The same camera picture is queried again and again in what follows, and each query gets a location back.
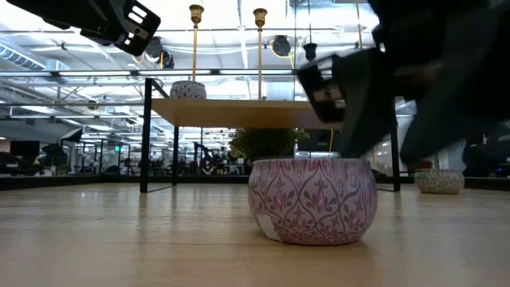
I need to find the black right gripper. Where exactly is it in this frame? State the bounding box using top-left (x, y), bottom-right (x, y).
top-left (296, 0), bottom-right (510, 164)

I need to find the gold candlestick holder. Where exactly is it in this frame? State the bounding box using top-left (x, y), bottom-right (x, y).
top-left (253, 7), bottom-right (269, 100)
top-left (188, 3), bottom-right (205, 83)

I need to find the teal patterned candle tin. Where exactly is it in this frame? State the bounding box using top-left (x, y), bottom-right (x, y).
top-left (414, 168), bottom-right (466, 195)

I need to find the blue patterned candle tin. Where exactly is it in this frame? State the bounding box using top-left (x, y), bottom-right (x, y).
top-left (170, 80), bottom-right (208, 100)

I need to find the black candlestick holder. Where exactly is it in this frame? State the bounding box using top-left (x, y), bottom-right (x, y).
top-left (302, 42), bottom-right (319, 67)

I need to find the pink patterned candle tin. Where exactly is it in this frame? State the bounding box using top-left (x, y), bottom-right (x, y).
top-left (247, 158), bottom-right (379, 246)

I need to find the red bench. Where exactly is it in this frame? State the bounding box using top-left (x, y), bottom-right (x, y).
top-left (406, 159), bottom-right (434, 173)

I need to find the person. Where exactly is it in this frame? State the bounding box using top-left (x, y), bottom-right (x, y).
top-left (461, 133), bottom-right (504, 179)

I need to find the wooden shelf with black legs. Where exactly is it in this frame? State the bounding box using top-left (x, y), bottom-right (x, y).
top-left (139, 77), bottom-right (402, 194)

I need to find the green potted plant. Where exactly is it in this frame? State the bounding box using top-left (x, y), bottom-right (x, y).
top-left (229, 127), bottom-right (310, 163)

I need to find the black ceiling cord reel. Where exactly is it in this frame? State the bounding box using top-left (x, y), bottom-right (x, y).
top-left (144, 35), bottom-right (175, 70)
top-left (272, 34), bottom-right (292, 57)

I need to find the black wall screen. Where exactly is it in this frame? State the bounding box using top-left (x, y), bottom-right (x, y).
top-left (296, 129), bottom-right (343, 153)

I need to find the black metal table frame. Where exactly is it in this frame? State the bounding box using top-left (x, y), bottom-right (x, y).
top-left (0, 174), bottom-right (510, 191)

